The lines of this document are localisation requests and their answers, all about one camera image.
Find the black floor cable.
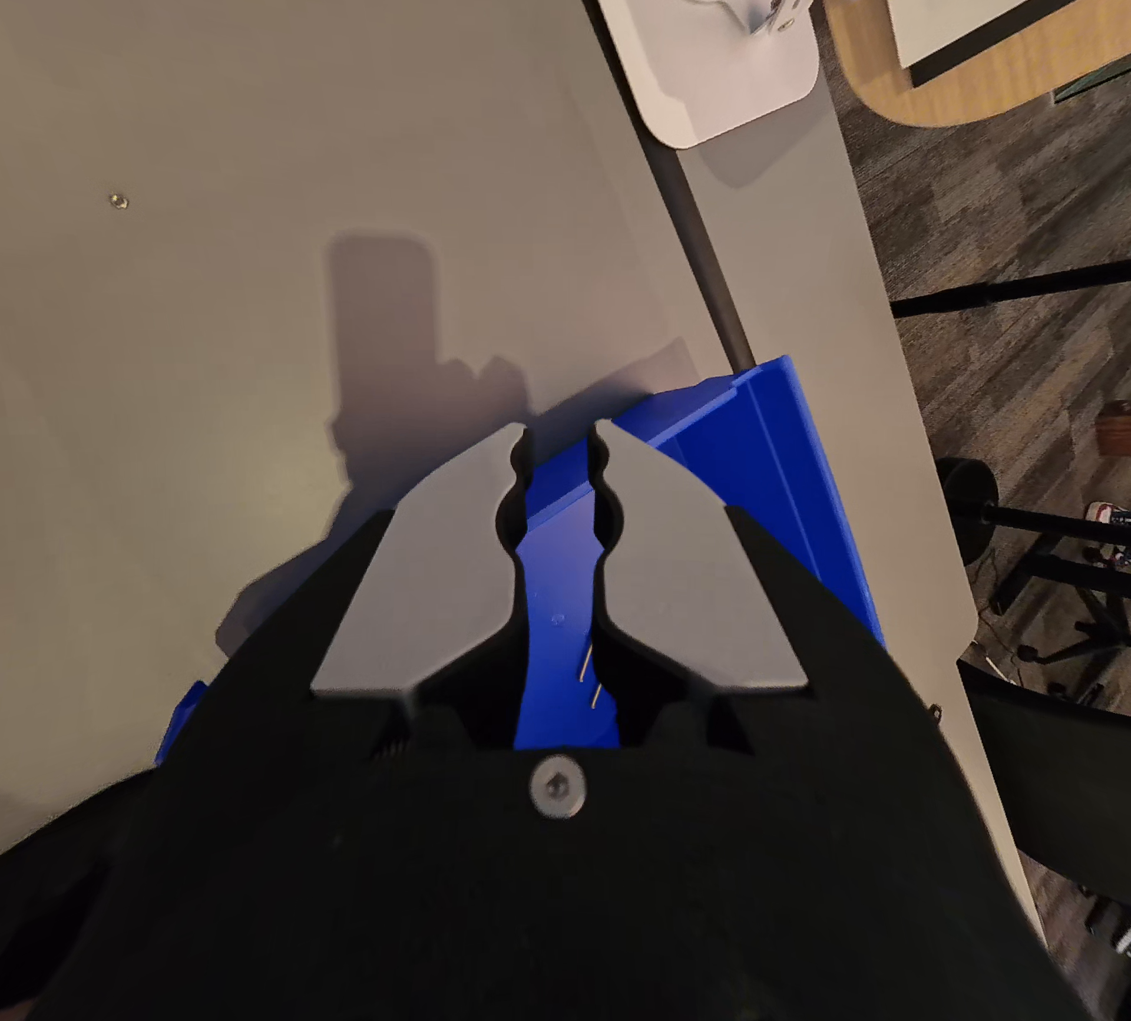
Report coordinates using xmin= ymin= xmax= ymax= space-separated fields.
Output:
xmin=891 ymin=261 xmax=1131 ymax=319

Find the instruction sheet on stand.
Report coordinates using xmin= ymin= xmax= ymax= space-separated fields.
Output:
xmin=817 ymin=0 xmax=1131 ymax=128

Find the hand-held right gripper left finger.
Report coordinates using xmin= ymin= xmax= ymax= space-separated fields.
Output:
xmin=309 ymin=422 xmax=534 ymax=748

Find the white stand base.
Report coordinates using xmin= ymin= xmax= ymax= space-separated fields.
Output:
xmin=557 ymin=0 xmax=821 ymax=150

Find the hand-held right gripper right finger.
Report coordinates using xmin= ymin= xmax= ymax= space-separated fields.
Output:
xmin=587 ymin=418 xmax=811 ymax=746

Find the black mesh office chair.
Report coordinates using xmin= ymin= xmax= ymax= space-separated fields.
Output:
xmin=958 ymin=659 xmax=1131 ymax=898

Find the wooden cabinet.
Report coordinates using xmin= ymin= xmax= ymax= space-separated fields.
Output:
xmin=1094 ymin=401 xmax=1131 ymax=465

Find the blue plastic bin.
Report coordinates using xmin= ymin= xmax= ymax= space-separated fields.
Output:
xmin=154 ymin=355 xmax=887 ymax=752

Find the black swivel office chair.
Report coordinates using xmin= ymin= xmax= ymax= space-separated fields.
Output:
xmin=990 ymin=548 xmax=1131 ymax=699

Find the black round stand base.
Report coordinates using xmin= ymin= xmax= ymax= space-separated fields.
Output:
xmin=935 ymin=455 xmax=1131 ymax=571

